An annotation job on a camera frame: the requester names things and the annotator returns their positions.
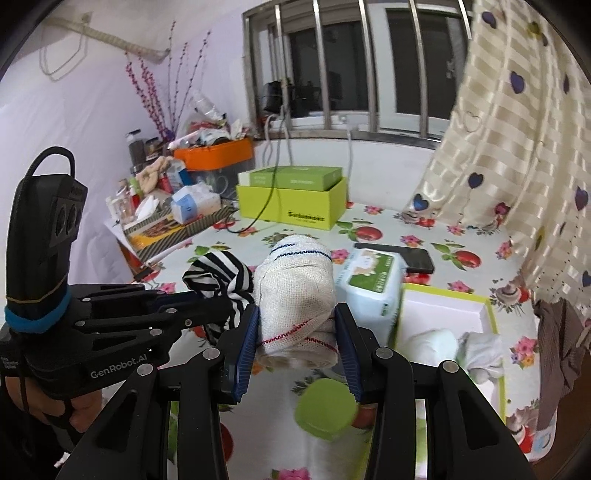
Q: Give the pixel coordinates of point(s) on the blue white tissue pack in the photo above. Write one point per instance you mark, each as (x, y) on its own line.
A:
(194, 205)

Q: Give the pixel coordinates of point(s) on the black phone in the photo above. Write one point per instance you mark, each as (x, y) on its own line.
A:
(411, 258)

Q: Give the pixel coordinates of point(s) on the person's left hand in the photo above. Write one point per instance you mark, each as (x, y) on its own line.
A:
(85, 408)

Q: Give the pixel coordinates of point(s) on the orange box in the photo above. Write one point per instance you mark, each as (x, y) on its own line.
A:
(217, 154)

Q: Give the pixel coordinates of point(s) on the striped tray box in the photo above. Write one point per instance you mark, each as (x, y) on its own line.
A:
(171, 235)

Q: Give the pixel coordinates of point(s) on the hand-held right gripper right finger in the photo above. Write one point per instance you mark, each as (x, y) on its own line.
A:
(346, 353)

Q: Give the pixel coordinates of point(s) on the fruit print tablecloth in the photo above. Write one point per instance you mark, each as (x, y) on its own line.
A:
(314, 457)

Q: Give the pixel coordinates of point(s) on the purple flower branches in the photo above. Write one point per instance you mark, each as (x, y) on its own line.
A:
(161, 92)

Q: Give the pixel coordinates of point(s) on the white tissue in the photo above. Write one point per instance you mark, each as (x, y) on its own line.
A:
(147, 206)

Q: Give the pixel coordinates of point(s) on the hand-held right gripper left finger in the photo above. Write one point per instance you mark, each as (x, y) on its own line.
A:
(244, 353)

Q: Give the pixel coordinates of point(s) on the clear plastic bottle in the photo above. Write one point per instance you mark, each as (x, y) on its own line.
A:
(205, 106)

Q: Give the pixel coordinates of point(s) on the light grey sock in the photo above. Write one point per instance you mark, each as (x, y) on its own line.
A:
(482, 353)

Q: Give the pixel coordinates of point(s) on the flat dark green box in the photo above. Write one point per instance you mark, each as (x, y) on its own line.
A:
(300, 177)

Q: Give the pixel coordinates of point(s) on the beige heart print curtain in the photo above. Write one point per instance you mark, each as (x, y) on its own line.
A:
(521, 161)

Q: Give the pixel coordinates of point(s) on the brown cloth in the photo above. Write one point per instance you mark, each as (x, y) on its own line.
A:
(558, 350)

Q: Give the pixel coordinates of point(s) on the beige plush toy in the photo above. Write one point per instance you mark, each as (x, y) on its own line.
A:
(154, 175)

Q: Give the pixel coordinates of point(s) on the person's left forearm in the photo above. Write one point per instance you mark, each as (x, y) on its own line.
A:
(23, 445)

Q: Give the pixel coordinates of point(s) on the lime green cardboard box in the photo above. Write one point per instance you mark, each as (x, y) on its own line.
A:
(286, 207)

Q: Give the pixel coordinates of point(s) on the black white striped cloth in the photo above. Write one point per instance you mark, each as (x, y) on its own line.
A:
(221, 277)

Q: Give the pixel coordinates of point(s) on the dark glass jar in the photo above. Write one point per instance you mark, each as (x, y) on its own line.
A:
(135, 154)

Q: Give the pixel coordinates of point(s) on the black power adapter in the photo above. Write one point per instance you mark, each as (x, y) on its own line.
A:
(277, 97)

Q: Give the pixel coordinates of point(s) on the white towel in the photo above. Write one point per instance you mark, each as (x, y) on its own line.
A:
(295, 295)

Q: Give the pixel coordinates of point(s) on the white box with green rim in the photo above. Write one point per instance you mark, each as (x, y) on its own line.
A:
(443, 309)

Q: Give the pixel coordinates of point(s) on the green round lid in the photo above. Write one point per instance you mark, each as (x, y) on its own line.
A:
(325, 408)

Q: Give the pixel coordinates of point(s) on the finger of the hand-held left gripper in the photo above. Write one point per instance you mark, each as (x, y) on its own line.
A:
(138, 297)
(184, 323)

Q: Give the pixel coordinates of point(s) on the wet wipes pack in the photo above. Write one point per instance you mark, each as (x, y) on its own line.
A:
(369, 286)

